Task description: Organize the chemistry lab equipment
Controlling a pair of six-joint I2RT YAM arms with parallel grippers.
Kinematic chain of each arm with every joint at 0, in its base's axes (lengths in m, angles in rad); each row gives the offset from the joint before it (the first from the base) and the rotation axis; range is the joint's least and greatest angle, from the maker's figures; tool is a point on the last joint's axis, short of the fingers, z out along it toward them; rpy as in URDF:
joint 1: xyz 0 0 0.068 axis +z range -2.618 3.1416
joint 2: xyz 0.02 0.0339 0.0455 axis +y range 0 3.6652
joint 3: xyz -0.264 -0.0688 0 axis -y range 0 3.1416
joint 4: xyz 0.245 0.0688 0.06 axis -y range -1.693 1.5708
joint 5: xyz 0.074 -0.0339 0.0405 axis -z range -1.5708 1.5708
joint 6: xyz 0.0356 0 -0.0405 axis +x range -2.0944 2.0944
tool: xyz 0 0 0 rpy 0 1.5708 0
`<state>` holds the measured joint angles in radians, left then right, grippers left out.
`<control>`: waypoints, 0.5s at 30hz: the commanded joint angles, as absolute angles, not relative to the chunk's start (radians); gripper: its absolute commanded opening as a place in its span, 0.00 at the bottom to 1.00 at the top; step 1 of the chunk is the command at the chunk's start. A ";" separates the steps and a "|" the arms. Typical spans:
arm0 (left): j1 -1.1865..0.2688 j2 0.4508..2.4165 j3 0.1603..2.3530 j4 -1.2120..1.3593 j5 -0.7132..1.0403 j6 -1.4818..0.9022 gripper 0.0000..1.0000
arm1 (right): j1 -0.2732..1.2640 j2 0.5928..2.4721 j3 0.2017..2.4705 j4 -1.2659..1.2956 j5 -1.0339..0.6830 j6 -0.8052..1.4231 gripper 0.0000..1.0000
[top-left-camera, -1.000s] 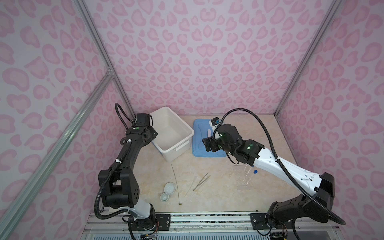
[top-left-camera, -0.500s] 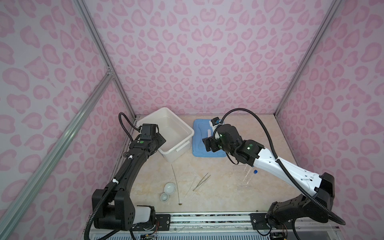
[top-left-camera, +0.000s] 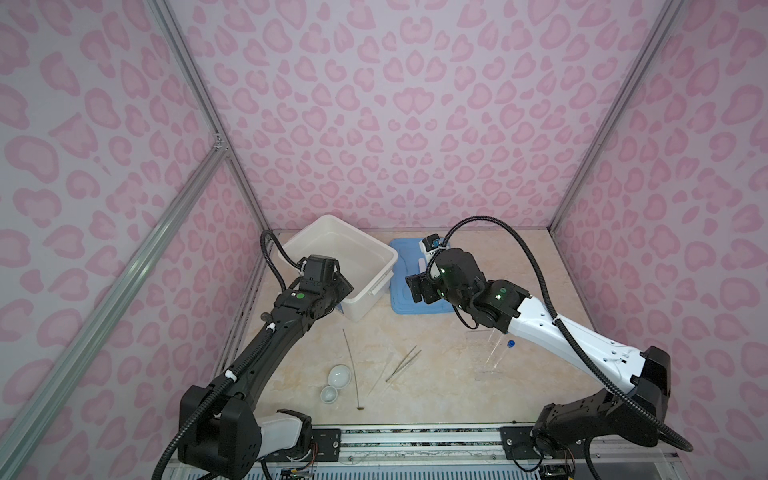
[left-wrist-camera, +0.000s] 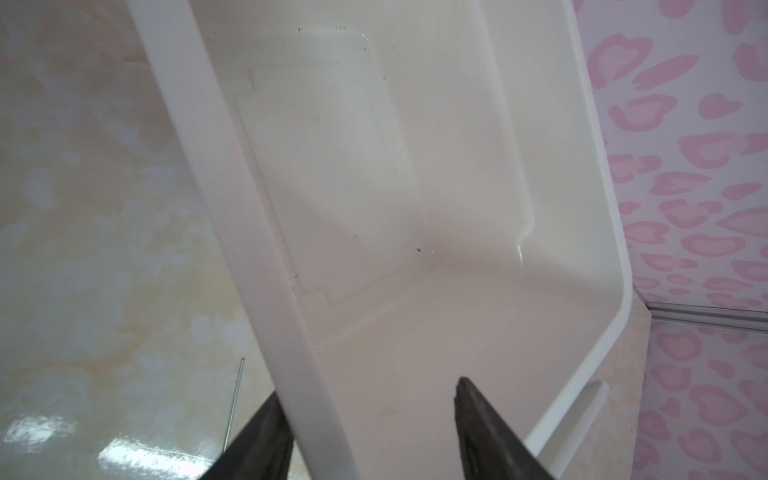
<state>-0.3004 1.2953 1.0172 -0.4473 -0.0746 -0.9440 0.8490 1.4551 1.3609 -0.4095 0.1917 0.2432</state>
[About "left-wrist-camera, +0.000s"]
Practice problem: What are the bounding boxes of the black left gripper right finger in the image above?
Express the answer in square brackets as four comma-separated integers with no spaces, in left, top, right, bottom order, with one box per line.
[454,377,553,480]

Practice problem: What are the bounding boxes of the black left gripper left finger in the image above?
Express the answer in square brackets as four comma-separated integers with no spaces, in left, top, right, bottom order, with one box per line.
[200,392,294,480]

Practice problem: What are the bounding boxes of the white plastic storage bin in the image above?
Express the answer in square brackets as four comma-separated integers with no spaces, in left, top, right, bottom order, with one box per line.
[128,1,632,479]

